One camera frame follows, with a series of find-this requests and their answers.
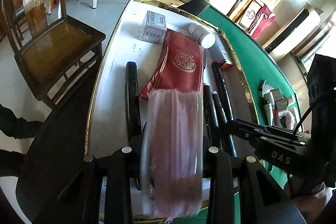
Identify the black marker white caps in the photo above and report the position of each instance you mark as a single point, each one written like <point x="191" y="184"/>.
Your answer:
<point x="224" y="110"/>

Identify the pink transparent pencil case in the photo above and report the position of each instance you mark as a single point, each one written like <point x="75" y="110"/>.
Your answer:
<point x="171" y="168"/>

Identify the white round bottle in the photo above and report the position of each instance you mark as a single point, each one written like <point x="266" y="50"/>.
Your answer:
<point x="201" y="35"/>

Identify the black blue-capped marker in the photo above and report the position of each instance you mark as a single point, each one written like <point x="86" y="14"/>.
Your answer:
<point x="132" y="110"/>

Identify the small white barcode box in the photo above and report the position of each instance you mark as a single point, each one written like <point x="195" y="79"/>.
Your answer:
<point x="153" y="27"/>

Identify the pink fluffy pompom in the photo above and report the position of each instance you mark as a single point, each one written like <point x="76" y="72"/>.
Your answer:
<point x="290" y="121"/>

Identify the red foil pouch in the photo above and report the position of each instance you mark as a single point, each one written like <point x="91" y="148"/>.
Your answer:
<point x="180" y="66"/>

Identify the white gold-rimmed tray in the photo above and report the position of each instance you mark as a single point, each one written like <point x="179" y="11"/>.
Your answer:
<point x="117" y="160"/>

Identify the wooden chair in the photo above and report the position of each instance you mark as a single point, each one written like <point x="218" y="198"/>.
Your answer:
<point x="56" y="54"/>

